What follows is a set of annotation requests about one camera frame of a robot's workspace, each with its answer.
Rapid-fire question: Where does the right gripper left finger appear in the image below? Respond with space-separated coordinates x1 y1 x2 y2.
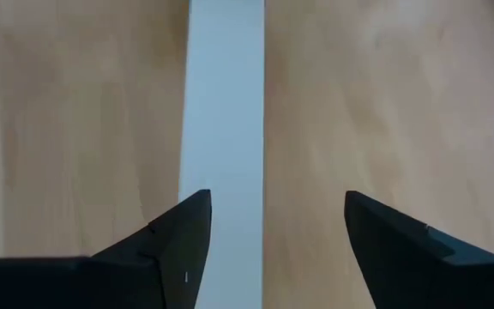
0 189 213 309

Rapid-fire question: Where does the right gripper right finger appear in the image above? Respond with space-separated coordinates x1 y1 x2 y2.
343 190 494 309

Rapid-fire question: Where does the white perforated strip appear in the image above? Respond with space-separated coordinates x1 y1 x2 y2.
177 0 267 309

